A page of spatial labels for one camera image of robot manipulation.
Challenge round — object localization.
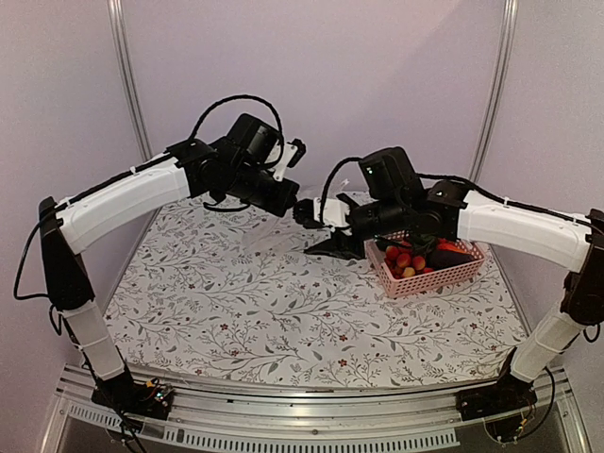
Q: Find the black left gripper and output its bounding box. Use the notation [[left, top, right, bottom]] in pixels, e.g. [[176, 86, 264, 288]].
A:
[[227, 162, 300, 217]]

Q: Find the clear zip top bag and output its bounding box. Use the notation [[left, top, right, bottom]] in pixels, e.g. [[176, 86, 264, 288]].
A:
[[241, 198, 349, 252]]

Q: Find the red lychee bunch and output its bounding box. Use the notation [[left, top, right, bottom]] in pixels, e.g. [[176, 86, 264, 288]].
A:
[[384, 242, 434, 279]]

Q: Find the pink perforated plastic basket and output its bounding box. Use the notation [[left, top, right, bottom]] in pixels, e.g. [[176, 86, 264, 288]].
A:
[[364, 231, 485, 298]]

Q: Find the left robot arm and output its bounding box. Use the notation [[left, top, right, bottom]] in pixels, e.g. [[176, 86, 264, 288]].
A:
[[38, 136, 306, 410]]

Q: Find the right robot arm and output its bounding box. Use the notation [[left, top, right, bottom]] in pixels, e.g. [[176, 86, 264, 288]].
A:
[[294, 180, 603, 411]]

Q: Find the dark purple eggplant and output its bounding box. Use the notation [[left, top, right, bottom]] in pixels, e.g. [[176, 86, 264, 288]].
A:
[[427, 249, 475, 271]]

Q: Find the orange red mango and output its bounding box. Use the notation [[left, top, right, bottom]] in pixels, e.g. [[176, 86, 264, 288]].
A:
[[436, 239, 468, 254]]

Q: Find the floral tablecloth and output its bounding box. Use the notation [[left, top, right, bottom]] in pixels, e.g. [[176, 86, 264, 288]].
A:
[[105, 199, 526, 387]]

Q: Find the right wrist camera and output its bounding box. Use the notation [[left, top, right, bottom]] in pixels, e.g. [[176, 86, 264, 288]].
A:
[[293, 197, 350, 230]]

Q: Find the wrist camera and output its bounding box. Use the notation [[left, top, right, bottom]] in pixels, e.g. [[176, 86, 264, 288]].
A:
[[268, 139, 307, 182], [293, 197, 350, 230]]

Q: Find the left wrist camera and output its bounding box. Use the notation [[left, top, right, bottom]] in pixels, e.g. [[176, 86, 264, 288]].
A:
[[268, 139, 307, 182]]

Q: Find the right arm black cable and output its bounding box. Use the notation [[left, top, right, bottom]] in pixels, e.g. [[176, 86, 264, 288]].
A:
[[316, 156, 367, 227]]

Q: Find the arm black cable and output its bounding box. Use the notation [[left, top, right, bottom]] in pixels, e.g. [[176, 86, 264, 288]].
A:
[[316, 156, 367, 227], [186, 93, 287, 152]]

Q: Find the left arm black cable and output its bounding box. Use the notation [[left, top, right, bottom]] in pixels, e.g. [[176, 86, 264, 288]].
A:
[[186, 93, 287, 152]]

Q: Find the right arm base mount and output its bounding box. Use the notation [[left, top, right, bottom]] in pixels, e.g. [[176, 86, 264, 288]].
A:
[[455, 376, 537, 421]]

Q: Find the aluminium front rail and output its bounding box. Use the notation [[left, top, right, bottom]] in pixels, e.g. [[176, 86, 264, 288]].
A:
[[41, 365, 595, 452]]

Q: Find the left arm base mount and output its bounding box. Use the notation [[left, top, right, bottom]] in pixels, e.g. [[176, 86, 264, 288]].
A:
[[92, 371, 175, 421]]

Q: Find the left aluminium frame post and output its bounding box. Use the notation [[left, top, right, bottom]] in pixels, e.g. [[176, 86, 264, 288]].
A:
[[107, 0, 153, 160]]

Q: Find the aluminium frame post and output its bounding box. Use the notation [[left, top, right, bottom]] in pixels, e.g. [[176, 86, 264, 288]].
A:
[[107, 0, 153, 160], [469, 0, 519, 182]]

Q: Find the right aluminium frame post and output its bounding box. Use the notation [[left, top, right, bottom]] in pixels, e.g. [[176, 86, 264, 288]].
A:
[[469, 0, 519, 182]]

